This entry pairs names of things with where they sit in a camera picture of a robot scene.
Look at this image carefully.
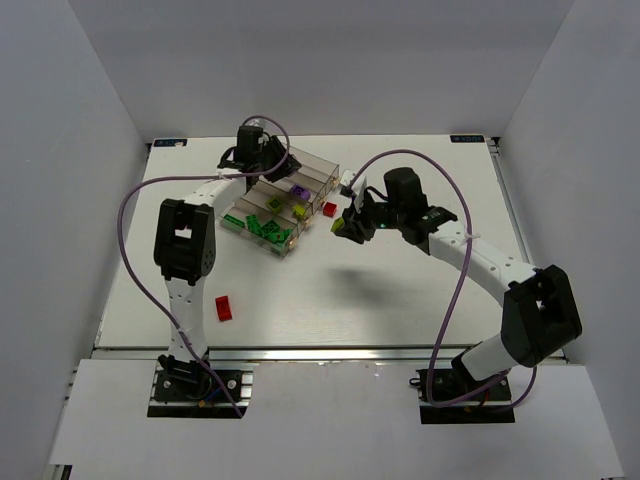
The green lego brick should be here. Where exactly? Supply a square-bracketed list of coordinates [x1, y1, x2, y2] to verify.
[223, 214, 245, 229]

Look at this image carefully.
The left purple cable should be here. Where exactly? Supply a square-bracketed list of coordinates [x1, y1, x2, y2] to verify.
[117, 115, 291, 419]

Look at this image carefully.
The clear container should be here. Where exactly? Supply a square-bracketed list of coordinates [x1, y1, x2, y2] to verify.
[219, 192, 302, 258]
[228, 179, 314, 235]
[271, 147, 339, 198]
[244, 150, 336, 216]

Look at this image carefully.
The red lego brick front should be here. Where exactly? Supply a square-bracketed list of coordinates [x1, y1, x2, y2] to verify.
[215, 296, 233, 322]

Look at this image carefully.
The red square lego brick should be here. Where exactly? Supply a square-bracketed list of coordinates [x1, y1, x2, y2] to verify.
[322, 202, 337, 218]

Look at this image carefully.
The blue label right corner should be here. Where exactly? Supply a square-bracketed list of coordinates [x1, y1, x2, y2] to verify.
[449, 134, 485, 143]

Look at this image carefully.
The blue label left corner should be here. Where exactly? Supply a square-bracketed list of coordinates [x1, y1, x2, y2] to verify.
[153, 138, 188, 148]

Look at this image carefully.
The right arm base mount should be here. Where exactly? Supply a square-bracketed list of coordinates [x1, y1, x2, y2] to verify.
[409, 369, 515, 425]

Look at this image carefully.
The green square lego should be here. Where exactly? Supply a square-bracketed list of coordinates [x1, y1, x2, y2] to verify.
[246, 214, 262, 236]

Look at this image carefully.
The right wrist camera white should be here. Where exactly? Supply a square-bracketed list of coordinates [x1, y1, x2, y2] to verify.
[339, 169, 367, 212]

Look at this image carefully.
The blue label corner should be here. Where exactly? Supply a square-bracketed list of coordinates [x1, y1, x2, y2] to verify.
[449, 134, 485, 143]
[153, 138, 188, 148]

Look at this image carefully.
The green and lime lego stack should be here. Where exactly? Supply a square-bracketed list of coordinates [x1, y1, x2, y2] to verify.
[292, 205, 306, 220]

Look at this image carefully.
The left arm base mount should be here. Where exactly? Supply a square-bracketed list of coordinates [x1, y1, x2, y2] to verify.
[147, 368, 253, 420]

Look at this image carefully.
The lime square lego brick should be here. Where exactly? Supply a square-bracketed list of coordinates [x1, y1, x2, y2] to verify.
[266, 197, 283, 213]

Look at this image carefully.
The green slope lego small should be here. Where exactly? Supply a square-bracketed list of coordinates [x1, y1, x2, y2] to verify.
[278, 229, 292, 242]

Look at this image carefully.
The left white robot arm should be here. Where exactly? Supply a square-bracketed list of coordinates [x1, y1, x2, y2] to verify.
[153, 125, 301, 385]

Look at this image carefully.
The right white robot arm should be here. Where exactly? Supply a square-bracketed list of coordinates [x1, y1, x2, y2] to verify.
[332, 167, 583, 382]

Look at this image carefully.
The green square lego upside-down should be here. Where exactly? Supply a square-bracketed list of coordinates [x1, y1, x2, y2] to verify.
[261, 220, 281, 237]

